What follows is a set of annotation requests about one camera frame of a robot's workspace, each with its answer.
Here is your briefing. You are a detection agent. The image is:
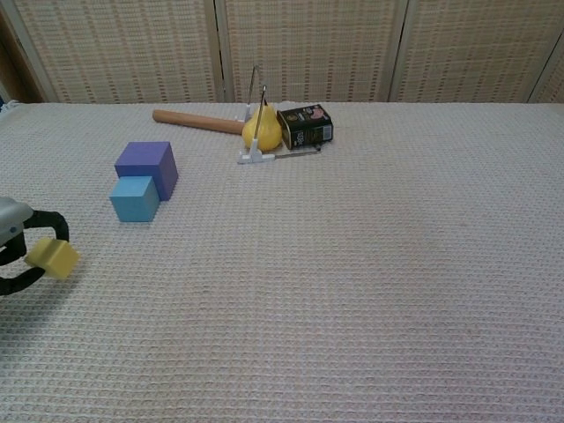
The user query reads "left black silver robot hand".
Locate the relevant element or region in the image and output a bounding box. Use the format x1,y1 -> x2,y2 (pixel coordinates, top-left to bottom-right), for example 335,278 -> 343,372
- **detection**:
0,196 -> 71,298

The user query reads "small yellow cube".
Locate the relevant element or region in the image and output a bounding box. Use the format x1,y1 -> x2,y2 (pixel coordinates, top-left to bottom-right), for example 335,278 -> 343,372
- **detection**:
23,237 -> 81,280

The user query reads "medium blue cube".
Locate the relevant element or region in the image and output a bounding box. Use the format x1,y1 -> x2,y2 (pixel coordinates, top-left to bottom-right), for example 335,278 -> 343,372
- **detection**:
108,174 -> 161,223

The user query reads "brown wooden cabinet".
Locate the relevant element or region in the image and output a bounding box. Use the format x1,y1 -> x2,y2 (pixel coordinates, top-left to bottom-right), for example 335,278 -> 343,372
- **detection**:
0,15 -> 46,103

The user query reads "large purple cube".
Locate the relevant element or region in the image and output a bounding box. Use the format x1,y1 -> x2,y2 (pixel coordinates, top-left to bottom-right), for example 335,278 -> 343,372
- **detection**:
114,141 -> 180,203

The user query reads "woven folding screen panel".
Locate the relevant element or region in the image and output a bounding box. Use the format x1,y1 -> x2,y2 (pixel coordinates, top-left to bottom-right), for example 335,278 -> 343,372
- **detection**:
387,0 -> 564,104
214,0 -> 410,104
0,0 -> 235,105
527,41 -> 564,105

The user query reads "wooden rod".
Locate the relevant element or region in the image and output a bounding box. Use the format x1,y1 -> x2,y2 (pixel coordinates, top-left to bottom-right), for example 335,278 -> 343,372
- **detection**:
152,108 -> 247,136

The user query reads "yellow pear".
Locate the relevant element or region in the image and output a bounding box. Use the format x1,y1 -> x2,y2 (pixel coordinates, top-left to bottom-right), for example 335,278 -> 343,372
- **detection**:
241,104 -> 283,152

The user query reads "black printed tin can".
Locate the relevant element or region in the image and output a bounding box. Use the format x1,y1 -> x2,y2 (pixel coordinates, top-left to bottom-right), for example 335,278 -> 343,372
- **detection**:
276,103 -> 335,151

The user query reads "beige woven tablecloth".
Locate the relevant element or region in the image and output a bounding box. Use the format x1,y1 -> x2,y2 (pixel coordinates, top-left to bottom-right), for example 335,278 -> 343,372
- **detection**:
0,99 -> 564,423

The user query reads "metal wire display stand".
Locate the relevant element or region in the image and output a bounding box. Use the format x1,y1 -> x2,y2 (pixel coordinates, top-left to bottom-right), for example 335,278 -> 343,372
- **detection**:
236,64 -> 323,166

